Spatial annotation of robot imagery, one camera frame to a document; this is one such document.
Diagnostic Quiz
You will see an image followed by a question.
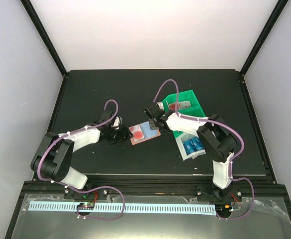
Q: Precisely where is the pink card holder wallet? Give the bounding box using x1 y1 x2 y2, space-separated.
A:
130 121 161 145

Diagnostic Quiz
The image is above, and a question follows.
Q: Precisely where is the red white credit card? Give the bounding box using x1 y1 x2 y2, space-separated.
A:
129 124 145 141

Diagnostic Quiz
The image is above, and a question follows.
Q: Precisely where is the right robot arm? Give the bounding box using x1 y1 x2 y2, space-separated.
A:
143 102 237 202

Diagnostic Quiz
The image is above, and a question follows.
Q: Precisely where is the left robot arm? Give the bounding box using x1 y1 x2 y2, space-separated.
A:
30 110 133 199

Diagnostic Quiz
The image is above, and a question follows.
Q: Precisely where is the red white cards stack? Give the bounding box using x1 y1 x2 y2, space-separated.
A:
168 101 192 110

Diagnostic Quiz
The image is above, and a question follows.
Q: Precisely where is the blue cards stack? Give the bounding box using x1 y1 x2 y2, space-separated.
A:
183 137 204 155

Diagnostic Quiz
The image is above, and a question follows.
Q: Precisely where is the white storage bin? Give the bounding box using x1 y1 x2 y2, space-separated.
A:
176 133 206 161

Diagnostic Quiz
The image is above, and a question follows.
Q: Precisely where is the green storage bin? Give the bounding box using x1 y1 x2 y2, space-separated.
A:
161 89 209 141

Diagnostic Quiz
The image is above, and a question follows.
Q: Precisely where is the small circuit board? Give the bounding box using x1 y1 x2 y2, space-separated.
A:
77 202 95 210

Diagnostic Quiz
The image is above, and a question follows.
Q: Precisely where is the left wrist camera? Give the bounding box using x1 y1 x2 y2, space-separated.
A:
111 116 122 130

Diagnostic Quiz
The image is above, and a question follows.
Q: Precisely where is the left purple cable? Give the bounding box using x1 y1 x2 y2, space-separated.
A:
37 99 126 221

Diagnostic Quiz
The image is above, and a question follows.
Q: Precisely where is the purple cable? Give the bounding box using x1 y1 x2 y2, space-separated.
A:
37 99 126 221
154 79 255 221

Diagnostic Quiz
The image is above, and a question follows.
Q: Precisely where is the light blue slotted cable duct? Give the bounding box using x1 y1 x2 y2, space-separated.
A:
28 201 216 216

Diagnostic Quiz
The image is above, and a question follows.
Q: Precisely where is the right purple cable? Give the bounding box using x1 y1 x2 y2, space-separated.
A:
154 79 255 221

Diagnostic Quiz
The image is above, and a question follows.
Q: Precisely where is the black aluminium rail frame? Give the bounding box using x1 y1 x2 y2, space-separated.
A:
20 177 290 202

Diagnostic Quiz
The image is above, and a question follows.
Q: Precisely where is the left frame post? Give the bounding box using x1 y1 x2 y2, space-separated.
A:
20 0 68 77

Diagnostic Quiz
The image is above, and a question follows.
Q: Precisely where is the frame post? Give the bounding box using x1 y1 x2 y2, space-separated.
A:
240 0 288 77
20 0 68 77

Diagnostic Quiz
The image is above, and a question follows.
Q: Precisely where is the right frame post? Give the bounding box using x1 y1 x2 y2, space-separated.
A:
240 0 288 77

